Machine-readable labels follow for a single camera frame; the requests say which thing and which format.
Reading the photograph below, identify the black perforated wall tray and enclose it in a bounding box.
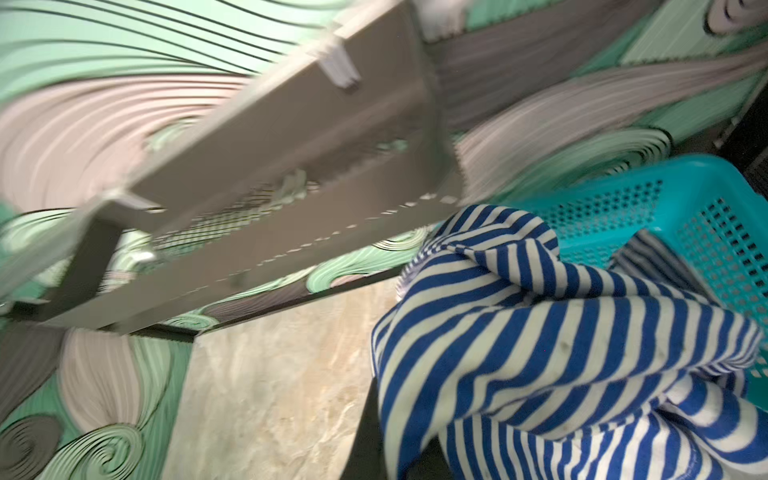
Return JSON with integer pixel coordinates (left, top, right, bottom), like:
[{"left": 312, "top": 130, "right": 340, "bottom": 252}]
[{"left": 39, "top": 1, "right": 463, "bottom": 333}]

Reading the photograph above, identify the navy white striped tank top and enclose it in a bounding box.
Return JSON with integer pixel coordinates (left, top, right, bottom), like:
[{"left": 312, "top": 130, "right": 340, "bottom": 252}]
[{"left": 371, "top": 204, "right": 767, "bottom": 479}]

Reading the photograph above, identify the teal plastic basket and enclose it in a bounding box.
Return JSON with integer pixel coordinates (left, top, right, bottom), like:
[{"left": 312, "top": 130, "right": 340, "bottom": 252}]
[{"left": 509, "top": 153, "right": 768, "bottom": 409}]

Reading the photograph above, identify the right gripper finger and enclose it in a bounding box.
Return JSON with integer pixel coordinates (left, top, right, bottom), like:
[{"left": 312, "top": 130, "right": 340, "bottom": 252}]
[{"left": 340, "top": 378, "right": 387, "bottom": 480}]

